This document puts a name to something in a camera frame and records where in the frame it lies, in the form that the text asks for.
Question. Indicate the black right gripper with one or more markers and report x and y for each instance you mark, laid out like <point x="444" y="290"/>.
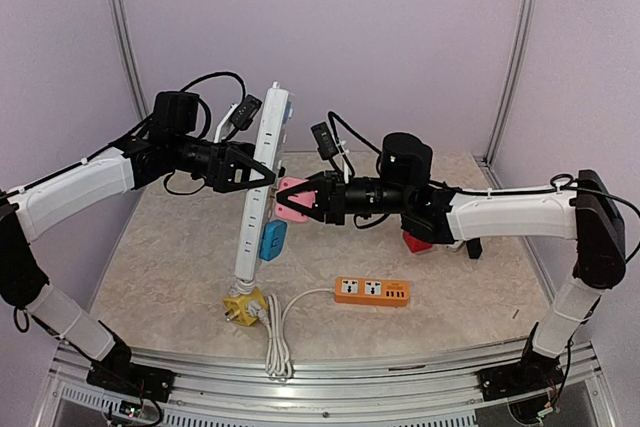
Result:
<point x="333" y="212"/>

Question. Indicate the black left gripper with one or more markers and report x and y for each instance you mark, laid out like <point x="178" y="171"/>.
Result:
<point x="221" y="165"/>

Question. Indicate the pink plug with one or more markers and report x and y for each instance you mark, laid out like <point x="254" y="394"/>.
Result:
<point x="305" y="199"/>

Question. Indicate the blue plug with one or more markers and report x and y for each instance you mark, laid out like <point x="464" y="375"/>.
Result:
<point x="273" y="240"/>

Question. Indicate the red cube socket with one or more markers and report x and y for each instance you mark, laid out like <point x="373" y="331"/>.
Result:
<point x="414" y="244"/>

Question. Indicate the orange power strip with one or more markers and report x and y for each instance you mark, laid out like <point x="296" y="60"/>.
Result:
<point x="372" y="292"/>

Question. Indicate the white plug adapter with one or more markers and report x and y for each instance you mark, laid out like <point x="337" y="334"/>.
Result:
<point x="456" y="246"/>

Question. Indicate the black plug with cable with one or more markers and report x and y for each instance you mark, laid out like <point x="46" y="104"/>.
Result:
<point x="474" y="248"/>

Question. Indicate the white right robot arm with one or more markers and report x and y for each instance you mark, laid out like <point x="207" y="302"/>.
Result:
<point x="575" y="208"/>

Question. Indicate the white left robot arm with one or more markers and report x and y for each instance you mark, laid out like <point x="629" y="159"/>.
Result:
<point x="159" y="146"/>

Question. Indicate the yellow cube socket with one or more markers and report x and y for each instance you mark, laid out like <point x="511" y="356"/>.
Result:
<point x="245" y="309"/>

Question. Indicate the small circuit board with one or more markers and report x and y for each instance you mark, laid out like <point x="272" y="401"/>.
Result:
<point x="126" y="411"/>

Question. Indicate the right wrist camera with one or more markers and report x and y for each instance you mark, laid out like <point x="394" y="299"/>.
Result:
<point x="332" y="150"/>

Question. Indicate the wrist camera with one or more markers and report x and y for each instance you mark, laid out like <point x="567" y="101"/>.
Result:
<point x="238" y="118"/>
<point x="332" y="150"/>

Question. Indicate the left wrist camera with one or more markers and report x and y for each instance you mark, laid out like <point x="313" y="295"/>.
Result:
<point x="238" y="118"/>

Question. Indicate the aluminium front rail frame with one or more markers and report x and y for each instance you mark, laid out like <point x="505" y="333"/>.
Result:
<point x="433" y="390"/>

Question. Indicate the left aluminium corner post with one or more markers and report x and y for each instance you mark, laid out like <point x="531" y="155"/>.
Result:
<point x="127" y="55"/>

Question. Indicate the aluminium corner post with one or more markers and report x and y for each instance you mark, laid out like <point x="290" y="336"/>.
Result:
<point x="127" y="55"/>
<point x="508" y="91"/>

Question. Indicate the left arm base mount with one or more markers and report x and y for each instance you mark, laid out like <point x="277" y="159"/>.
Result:
<point x="140" y="381"/>

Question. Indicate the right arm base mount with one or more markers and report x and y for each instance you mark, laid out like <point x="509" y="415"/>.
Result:
<point x="517" y="378"/>

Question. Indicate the right aluminium corner post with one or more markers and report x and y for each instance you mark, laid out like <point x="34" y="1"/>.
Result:
<point x="508" y="91"/>

